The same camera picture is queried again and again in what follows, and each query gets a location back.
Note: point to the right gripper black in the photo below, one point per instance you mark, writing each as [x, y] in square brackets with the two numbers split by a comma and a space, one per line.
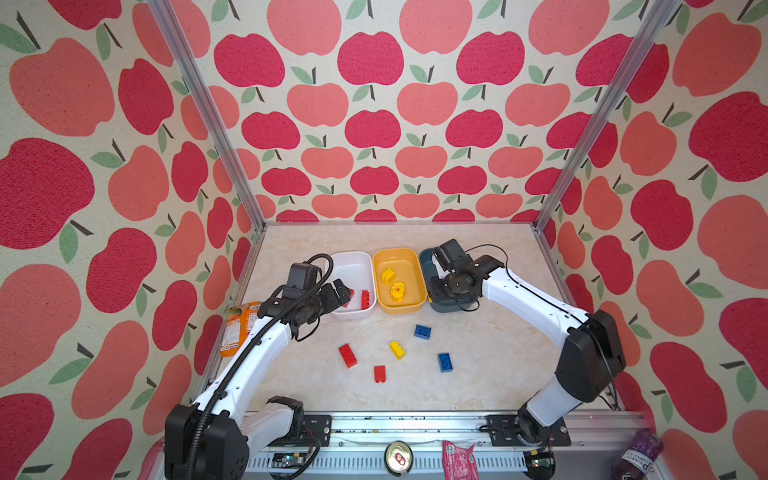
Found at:
[434, 291]

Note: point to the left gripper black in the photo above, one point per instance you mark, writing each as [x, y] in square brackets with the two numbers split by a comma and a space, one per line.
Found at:
[332, 299]

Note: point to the dark teal plastic container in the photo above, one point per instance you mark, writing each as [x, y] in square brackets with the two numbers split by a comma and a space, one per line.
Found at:
[429, 271]

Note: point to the yellow plastic container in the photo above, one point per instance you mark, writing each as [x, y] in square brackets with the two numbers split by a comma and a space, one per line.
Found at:
[404, 262]

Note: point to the blue lego brick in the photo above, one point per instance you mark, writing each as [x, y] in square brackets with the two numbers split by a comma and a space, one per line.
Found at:
[444, 362]
[422, 332]

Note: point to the yellow round lego piece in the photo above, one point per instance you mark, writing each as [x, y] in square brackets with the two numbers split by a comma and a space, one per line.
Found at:
[397, 291]

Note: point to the long red lego brick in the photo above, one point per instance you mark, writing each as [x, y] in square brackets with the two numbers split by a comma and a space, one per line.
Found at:
[348, 356]

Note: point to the yellow lego brick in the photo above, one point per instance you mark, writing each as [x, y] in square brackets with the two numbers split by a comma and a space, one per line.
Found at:
[397, 350]
[388, 276]

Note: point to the small red lego brick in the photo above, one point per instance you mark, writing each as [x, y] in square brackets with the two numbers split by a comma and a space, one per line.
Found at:
[380, 375]

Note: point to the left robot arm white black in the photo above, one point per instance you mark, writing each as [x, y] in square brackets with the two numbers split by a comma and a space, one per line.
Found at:
[240, 378]

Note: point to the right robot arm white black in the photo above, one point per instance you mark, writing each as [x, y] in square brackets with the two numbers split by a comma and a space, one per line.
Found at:
[591, 352]

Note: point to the orange snack packet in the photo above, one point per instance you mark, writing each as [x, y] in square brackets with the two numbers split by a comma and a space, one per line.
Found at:
[239, 322]

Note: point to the white plastic container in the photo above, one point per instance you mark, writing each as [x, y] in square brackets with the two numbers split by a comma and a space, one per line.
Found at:
[355, 269]

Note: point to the drink can top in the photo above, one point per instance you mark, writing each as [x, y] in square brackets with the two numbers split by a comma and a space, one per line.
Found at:
[398, 459]

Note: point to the pink snack wrapper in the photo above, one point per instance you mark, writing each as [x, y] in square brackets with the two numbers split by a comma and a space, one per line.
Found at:
[459, 463]

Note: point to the purple plastic bottle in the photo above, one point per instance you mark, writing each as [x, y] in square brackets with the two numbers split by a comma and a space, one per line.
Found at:
[638, 457]

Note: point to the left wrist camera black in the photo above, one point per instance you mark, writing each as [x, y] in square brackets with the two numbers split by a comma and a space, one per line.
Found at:
[302, 277]

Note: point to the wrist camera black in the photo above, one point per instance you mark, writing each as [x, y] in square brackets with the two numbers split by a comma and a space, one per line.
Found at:
[302, 277]
[450, 256]

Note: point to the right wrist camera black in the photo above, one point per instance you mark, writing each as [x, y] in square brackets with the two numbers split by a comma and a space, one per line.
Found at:
[450, 256]

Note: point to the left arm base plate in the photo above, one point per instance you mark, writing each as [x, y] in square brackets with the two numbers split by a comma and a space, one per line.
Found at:
[306, 430]

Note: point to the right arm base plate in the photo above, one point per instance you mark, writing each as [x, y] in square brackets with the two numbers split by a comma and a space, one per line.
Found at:
[504, 430]

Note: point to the aluminium front rail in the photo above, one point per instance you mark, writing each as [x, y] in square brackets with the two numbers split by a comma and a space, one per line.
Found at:
[358, 441]

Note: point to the aluminium corner post left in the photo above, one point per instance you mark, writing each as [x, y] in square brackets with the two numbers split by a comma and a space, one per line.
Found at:
[173, 34]

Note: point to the aluminium corner post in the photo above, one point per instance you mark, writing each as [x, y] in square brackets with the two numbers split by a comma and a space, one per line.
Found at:
[655, 21]
[173, 34]

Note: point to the aluminium corner post right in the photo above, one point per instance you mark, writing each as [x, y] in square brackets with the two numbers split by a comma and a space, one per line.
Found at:
[655, 21]

